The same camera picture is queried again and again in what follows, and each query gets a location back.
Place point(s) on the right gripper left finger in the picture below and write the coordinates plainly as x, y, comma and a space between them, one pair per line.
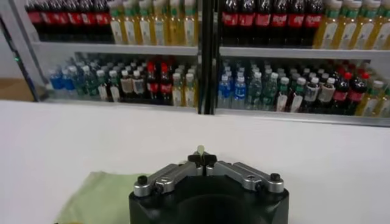
173, 175

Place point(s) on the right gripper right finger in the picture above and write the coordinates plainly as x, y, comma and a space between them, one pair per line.
243, 173

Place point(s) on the light green polo shirt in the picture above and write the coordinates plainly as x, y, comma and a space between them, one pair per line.
103, 201

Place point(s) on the small yellow tea bottle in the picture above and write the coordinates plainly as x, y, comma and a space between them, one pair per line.
177, 94
370, 102
189, 95
384, 105

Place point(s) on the small blue label water bottle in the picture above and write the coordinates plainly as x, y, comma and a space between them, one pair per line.
69, 83
239, 92
224, 91
57, 82

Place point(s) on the small green tinted water bottle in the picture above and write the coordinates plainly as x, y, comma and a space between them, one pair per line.
82, 86
92, 87
254, 91
269, 92

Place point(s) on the small green cap tea bottle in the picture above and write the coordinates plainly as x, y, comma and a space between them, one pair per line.
282, 99
297, 99
115, 91
103, 89

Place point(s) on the small red cap cola bottle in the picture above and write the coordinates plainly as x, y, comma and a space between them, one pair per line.
166, 89
355, 95
153, 88
340, 95

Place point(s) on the small dark bottle beige label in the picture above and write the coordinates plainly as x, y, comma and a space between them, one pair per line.
326, 92
311, 92
138, 86
127, 85

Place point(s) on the glass beverage display cabinet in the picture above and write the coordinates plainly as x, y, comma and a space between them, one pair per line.
304, 53
122, 49

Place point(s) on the open cardboard box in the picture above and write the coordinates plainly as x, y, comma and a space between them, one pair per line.
15, 89

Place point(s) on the glass cabinet door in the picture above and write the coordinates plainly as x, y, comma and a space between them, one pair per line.
29, 58

